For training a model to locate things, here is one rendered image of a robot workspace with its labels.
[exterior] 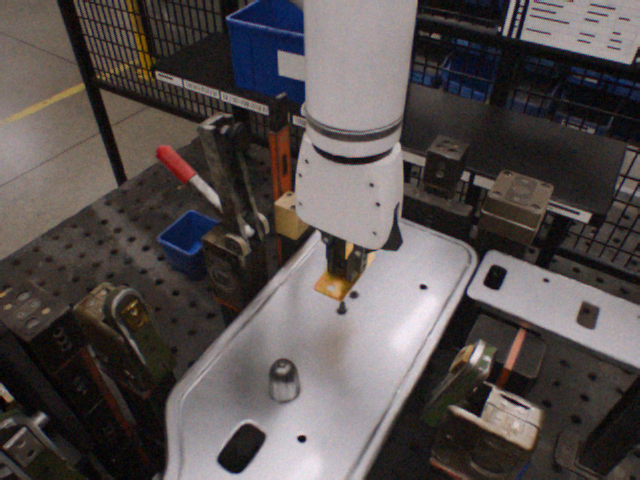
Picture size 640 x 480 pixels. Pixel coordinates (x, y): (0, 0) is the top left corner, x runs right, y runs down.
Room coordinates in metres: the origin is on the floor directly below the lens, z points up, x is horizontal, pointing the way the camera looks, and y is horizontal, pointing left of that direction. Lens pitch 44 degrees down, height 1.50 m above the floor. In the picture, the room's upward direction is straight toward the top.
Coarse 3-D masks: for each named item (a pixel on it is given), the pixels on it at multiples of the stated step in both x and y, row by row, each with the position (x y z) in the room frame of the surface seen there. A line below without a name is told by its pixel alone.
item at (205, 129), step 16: (208, 128) 0.46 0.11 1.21; (224, 128) 0.47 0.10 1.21; (240, 128) 0.46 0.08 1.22; (208, 144) 0.46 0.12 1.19; (224, 144) 0.48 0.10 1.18; (240, 144) 0.45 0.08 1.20; (208, 160) 0.47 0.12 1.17; (224, 160) 0.46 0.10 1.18; (240, 160) 0.48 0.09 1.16; (224, 176) 0.46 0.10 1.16; (240, 176) 0.48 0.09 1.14; (224, 192) 0.46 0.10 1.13; (240, 192) 0.48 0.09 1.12; (224, 208) 0.46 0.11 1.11; (240, 208) 0.47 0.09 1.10; (256, 208) 0.48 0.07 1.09; (240, 224) 0.45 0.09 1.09; (256, 224) 0.47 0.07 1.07
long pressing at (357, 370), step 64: (320, 256) 0.49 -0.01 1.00; (384, 256) 0.49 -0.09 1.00; (448, 256) 0.49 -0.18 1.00; (256, 320) 0.38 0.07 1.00; (320, 320) 0.38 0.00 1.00; (384, 320) 0.38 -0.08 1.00; (448, 320) 0.38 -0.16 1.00; (192, 384) 0.29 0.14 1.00; (256, 384) 0.29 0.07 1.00; (320, 384) 0.29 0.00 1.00; (384, 384) 0.29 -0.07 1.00; (192, 448) 0.22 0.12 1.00; (320, 448) 0.22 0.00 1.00
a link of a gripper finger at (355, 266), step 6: (366, 252) 0.37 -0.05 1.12; (372, 252) 0.37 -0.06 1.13; (348, 258) 0.38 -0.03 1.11; (354, 258) 0.38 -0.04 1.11; (366, 258) 0.39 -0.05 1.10; (348, 264) 0.38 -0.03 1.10; (354, 264) 0.38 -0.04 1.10; (360, 264) 0.38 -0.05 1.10; (366, 264) 0.39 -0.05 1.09; (348, 270) 0.38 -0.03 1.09; (354, 270) 0.38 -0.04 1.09; (360, 270) 0.38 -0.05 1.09; (348, 276) 0.38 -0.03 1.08; (354, 276) 0.38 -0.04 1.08
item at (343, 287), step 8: (368, 256) 0.42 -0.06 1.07; (336, 264) 0.39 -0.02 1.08; (344, 264) 0.40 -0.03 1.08; (368, 264) 0.40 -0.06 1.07; (336, 272) 0.39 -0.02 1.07; (344, 272) 0.39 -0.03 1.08; (320, 280) 0.38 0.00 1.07; (328, 280) 0.38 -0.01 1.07; (336, 280) 0.38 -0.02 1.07; (344, 280) 0.38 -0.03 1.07; (320, 288) 0.37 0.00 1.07; (336, 288) 0.37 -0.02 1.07; (344, 288) 0.37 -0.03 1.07; (328, 296) 0.36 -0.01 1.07; (336, 296) 0.36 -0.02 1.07; (344, 296) 0.36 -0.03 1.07
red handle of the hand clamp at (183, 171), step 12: (168, 144) 0.54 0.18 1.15; (156, 156) 0.52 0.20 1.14; (168, 156) 0.52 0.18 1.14; (168, 168) 0.51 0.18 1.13; (180, 168) 0.51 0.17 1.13; (192, 168) 0.52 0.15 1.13; (180, 180) 0.50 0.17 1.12; (192, 180) 0.50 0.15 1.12; (204, 192) 0.49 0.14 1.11; (216, 204) 0.48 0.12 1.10; (252, 228) 0.47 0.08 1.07
